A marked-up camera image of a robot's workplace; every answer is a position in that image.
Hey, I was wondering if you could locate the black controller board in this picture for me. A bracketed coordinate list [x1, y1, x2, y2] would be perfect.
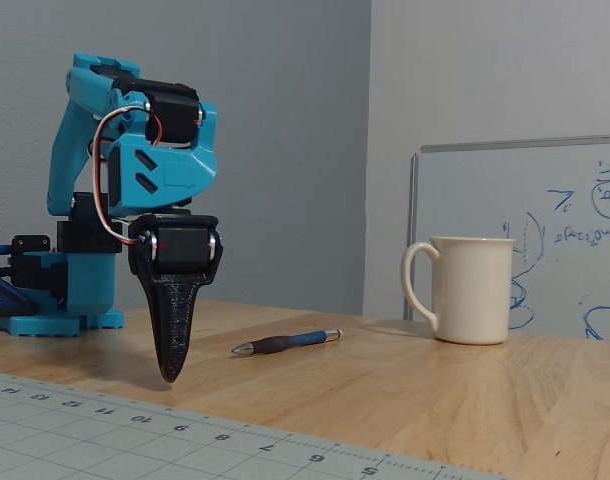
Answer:
[9, 233, 54, 289]

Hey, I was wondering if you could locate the dark blue table clamp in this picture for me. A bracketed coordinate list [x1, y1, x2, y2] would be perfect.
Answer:
[0, 267, 39, 317]

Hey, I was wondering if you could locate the white and red servo cable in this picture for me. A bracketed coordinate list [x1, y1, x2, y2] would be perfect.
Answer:
[91, 103, 164, 247]

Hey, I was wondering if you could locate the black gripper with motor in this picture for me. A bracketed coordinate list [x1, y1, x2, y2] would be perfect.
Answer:
[127, 213, 223, 386]

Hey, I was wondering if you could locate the whiteboard with blue drawings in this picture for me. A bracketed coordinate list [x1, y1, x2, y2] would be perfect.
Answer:
[403, 133, 610, 342]

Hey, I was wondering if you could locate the grey cutting mat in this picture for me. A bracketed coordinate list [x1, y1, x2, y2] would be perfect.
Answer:
[0, 370, 516, 480]

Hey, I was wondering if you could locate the blue and black pen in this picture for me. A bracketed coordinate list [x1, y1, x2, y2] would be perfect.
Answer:
[231, 328, 344, 356]

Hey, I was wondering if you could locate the cream ceramic mug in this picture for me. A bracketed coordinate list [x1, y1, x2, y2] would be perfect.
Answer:
[400, 236, 517, 346]

